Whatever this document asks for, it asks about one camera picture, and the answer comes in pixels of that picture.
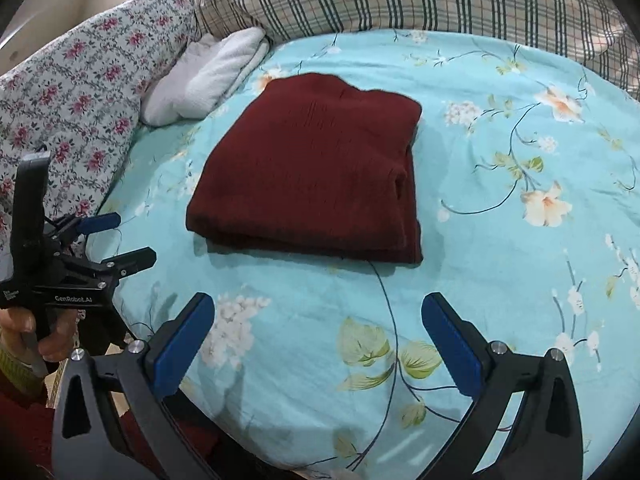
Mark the red floral pillow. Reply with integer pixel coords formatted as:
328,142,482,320
0,0,205,262

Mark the person's left forearm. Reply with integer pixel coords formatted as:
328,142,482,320
0,330,50,403

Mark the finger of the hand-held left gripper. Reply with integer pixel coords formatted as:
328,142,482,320
75,247,157,287
59,212,122,242

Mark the blue floral bed sheet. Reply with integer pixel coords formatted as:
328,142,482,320
84,29,640,476

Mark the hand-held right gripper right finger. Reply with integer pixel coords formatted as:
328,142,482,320
421,292,587,480

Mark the person's left hand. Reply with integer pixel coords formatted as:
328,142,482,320
0,305,77,364

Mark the maroon knit sweater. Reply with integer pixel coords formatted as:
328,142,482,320
185,72,425,265

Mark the person's dark red garment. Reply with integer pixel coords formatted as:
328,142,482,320
0,375,223,480

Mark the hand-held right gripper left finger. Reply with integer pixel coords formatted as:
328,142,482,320
50,292,217,480

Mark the white folded knit blanket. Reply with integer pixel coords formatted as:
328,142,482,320
141,27,271,127

